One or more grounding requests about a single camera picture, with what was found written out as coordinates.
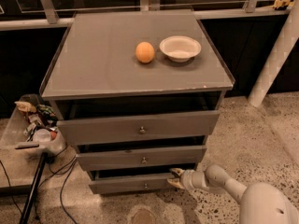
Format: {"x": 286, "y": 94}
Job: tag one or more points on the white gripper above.
{"x": 188, "y": 180}

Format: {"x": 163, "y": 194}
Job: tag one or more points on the grey bottom drawer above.
{"x": 130, "y": 180}

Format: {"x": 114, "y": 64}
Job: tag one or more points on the grey drawer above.
{"x": 130, "y": 180}
{"x": 136, "y": 158}
{"x": 138, "y": 128}

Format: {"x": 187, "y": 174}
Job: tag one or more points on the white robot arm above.
{"x": 259, "y": 203}

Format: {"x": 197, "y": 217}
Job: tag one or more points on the grey middle drawer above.
{"x": 136, "y": 158}

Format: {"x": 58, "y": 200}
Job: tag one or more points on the grey top drawer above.
{"x": 138, "y": 128}

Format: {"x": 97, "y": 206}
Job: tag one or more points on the grey drawer cabinet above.
{"x": 95, "y": 74}

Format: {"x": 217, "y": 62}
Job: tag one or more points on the white paper bowl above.
{"x": 179, "y": 48}

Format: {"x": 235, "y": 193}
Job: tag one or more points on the orange fruit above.
{"x": 144, "y": 52}

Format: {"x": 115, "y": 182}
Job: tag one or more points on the white diagonal pole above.
{"x": 281, "y": 50}

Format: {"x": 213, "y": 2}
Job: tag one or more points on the white cup in bin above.
{"x": 42, "y": 135}

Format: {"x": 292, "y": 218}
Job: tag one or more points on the green snack bag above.
{"x": 47, "y": 111}

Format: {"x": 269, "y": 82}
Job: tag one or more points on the black tripod leg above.
{"x": 33, "y": 189}

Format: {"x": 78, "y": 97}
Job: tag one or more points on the yellow clamp on rail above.
{"x": 282, "y": 4}

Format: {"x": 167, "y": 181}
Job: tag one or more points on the metal window rail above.
{"x": 36, "y": 14}

